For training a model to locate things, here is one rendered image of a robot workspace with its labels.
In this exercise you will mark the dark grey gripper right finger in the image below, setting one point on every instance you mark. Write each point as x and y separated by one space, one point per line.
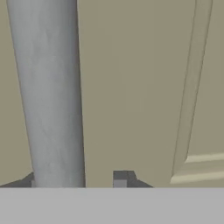
124 178

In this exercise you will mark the beige cabinet door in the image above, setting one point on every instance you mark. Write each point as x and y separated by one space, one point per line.
131 87

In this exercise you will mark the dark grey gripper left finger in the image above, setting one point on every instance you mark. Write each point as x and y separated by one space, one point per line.
24 181

